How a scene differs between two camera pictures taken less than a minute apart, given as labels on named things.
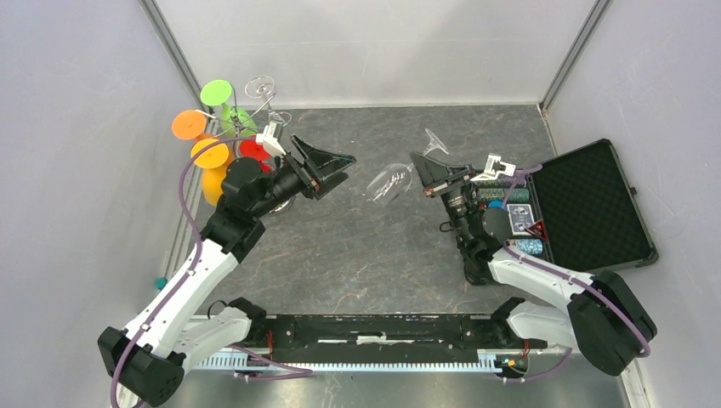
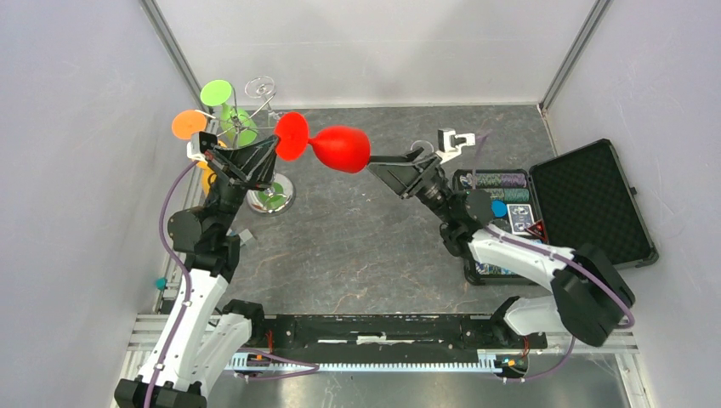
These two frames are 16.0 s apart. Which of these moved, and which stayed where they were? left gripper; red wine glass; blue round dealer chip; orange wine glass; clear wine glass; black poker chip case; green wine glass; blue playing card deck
Moved: clear wine glass; red wine glass; left gripper
Stayed: blue playing card deck; green wine glass; black poker chip case; orange wine glass; blue round dealer chip
